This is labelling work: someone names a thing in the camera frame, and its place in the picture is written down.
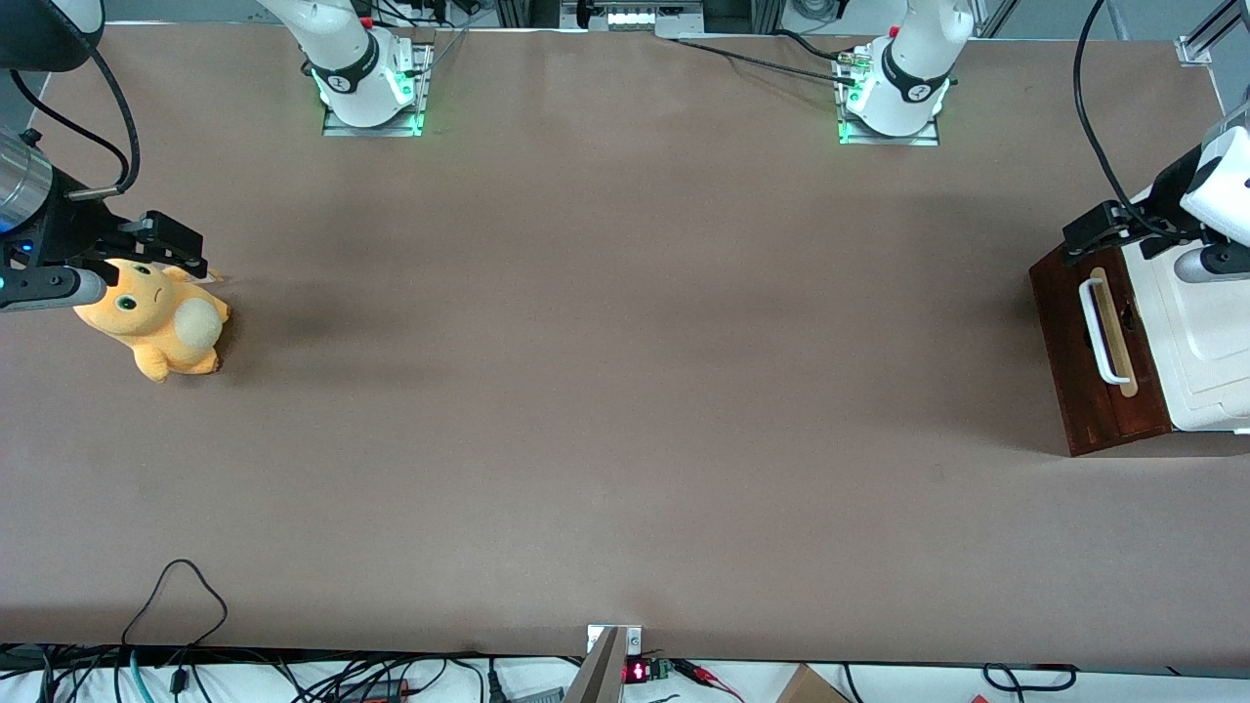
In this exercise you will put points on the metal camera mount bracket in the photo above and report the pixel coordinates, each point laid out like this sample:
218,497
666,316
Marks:
601,669

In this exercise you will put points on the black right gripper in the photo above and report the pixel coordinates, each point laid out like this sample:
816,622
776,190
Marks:
74,227

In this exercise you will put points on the red display electronics board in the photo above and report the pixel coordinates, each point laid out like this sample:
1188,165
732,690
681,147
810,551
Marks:
646,671

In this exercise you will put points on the red clip leads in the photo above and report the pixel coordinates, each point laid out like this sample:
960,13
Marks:
708,676

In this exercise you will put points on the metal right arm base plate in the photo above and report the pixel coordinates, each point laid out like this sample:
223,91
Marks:
376,127

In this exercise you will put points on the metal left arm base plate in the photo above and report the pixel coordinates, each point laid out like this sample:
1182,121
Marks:
889,140

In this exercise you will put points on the orange plush toy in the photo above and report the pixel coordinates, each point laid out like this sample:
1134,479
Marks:
161,322

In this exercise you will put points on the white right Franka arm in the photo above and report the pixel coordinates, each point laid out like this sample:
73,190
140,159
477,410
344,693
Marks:
342,49

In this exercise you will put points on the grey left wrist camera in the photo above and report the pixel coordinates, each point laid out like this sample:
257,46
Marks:
1211,264

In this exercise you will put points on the brown cardboard box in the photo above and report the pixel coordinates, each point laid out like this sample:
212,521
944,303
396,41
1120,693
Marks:
811,686

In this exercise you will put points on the white LED light bar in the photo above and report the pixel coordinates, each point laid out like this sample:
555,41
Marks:
635,18

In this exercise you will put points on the aluminium frame profile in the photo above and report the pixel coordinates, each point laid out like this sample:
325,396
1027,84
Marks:
1211,29

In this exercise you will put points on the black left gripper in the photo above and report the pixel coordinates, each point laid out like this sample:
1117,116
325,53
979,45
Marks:
1166,196

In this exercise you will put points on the black power adapter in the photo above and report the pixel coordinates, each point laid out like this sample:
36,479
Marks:
371,690

